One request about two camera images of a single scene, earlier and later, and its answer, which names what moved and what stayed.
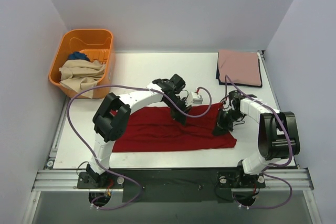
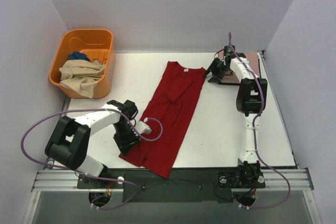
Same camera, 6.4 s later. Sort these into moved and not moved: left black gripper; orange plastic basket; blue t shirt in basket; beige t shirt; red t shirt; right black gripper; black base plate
Moved: red t shirt; right black gripper; left black gripper
Not moved: blue t shirt in basket; orange plastic basket; black base plate; beige t shirt
